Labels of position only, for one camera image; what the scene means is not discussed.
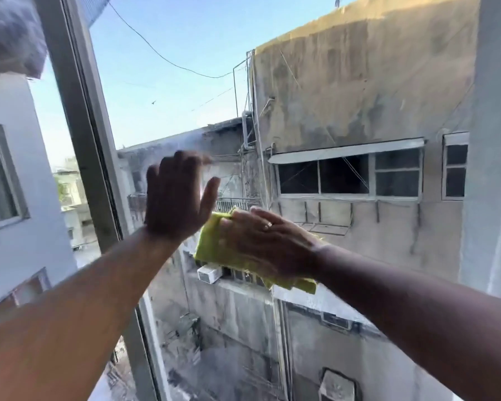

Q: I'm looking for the person's left hand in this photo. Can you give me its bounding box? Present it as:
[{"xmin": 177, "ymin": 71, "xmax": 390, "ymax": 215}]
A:
[{"xmin": 144, "ymin": 150, "xmax": 222, "ymax": 245}]

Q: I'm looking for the person's right hand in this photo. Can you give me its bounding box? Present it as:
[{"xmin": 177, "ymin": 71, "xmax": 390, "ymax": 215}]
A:
[{"xmin": 219, "ymin": 206, "xmax": 327, "ymax": 285}]

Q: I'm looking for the yellow-green cleaning cloth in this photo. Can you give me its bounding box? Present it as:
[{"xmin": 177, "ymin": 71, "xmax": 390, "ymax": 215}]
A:
[{"xmin": 194, "ymin": 208, "xmax": 318, "ymax": 295}]

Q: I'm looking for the person's left forearm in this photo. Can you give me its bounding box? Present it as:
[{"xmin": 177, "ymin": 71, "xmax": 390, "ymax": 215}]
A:
[{"xmin": 0, "ymin": 227, "xmax": 185, "ymax": 401}]

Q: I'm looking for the person's right forearm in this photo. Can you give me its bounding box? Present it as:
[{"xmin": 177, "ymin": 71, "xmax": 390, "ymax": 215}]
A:
[{"xmin": 315, "ymin": 244, "xmax": 501, "ymax": 401}]

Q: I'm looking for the metal balcony railing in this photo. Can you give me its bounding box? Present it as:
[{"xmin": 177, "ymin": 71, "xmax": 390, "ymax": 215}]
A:
[{"xmin": 214, "ymin": 197, "xmax": 262, "ymax": 214}]

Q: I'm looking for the white air conditioner unit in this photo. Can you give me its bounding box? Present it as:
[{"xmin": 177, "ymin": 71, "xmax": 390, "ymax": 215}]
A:
[{"xmin": 197, "ymin": 264, "xmax": 223, "ymax": 285}]

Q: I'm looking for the metal window rack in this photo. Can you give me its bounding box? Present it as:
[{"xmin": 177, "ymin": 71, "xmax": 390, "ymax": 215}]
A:
[{"xmin": 294, "ymin": 201, "xmax": 354, "ymax": 237}]

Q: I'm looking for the wide white framed window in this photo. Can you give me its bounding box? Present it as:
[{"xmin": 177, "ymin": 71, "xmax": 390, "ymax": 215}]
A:
[{"xmin": 275, "ymin": 148, "xmax": 425, "ymax": 202}]

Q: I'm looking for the white window awning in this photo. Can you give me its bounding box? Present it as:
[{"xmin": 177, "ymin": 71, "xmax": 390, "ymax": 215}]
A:
[{"xmin": 268, "ymin": 138, "xmax": 426, "ymax": 165}]

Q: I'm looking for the rooftop air conditioner unit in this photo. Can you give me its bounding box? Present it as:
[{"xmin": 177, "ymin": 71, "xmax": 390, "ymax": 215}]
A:
[{"xmin": 318, "ymin": 368, "xmax": 358, "ymax": 401}]

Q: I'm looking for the weathered beige building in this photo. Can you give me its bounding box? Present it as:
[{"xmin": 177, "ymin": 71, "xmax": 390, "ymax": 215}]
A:
[{"xmin": 250, "ymin": 0, "xmax": 482, "ymax": 401}]

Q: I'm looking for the white neighbouring building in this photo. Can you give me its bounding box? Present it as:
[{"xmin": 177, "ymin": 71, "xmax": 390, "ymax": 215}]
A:
[{"xmin": 0, "ymin": 73, "xmax": 79, "ymax": 328}]

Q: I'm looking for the small white framed window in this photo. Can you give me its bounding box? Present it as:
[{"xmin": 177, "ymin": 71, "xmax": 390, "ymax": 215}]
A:
[{"xmin": 441, "ymin": 132, "xmax": 470, "ymax": 201}]

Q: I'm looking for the grey metal window frame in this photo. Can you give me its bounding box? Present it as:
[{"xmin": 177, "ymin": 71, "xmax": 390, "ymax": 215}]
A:
[{"xmin": 33, "ymin": 0, "xmax": 173, "ymax": 401}]

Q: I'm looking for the black overhead cable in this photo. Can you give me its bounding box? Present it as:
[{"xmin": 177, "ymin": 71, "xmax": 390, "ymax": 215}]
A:
[{"xmin": 108, "ymin": 1, "xmax": 251, "ymax": 79}]

